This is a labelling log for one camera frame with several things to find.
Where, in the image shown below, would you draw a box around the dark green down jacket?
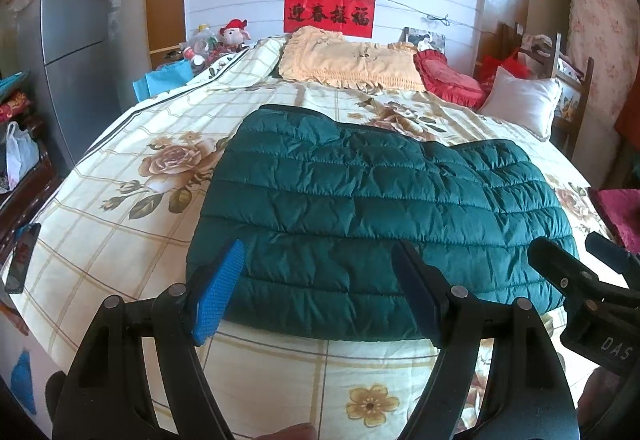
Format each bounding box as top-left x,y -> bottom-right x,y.
185,104 -> 581,342

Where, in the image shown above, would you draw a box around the colourful printed packets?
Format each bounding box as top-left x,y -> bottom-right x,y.
0,72 -> 32,121

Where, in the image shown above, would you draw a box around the magenta cloth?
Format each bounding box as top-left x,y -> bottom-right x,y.
587,187 -> 640,261

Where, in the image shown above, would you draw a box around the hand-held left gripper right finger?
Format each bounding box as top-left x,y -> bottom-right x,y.
391,240 -> 578,440

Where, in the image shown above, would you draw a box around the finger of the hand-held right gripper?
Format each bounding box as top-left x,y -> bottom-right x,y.
584,231 -> 640,293
528,236 -> 608,311

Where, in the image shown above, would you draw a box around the plush toy with red hat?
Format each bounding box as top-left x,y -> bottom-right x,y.
218,19 -> 251,48

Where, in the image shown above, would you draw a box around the person's left hand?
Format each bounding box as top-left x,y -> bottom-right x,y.
257,422 -> 317,440

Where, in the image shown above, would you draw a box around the wooden door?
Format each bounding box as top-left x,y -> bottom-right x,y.
145,0 -> 187,71

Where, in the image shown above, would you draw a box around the red frilled pillow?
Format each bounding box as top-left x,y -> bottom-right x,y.
413,49 -> 488,108

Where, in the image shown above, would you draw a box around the blue plastic object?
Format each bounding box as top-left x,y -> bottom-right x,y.
10,351 -> 38,416

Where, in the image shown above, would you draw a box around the white plastic bag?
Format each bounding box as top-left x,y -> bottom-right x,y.
4,121 -> 40,186

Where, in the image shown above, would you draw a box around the floral checked bed sheet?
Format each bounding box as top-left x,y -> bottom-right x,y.
10,36 -> 621,440

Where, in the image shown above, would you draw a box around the cluttered bottles and jars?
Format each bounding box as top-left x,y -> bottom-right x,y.
177,23 -> 223,68

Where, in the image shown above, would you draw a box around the grey refrigerator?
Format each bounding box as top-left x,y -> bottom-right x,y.
20,0 -> 126,168

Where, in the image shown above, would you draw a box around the black wall cable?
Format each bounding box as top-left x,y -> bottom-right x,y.
305,0 -> 476,27

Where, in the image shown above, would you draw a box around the beige frilled pillow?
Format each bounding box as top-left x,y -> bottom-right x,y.
278,26 -> 427,92

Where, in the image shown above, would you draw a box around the red bag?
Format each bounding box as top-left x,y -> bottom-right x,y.
477,47 -> 533,83

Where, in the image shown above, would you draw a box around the floral curtain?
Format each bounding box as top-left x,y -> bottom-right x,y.
567,0 -> 640,96

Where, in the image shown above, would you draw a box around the red wall banner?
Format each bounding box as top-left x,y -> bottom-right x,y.
283,0 -> 376,39

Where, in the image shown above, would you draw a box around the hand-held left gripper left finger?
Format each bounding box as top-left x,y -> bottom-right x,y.
51,239 -> 246,440

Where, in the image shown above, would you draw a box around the wooden chair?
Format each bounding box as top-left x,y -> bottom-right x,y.
500,22 -> 595,161

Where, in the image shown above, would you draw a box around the white pillow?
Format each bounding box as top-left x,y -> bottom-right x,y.
477,66 -> 563,141

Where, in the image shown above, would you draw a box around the framed photo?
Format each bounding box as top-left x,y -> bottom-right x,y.
404,26 -> 447,55

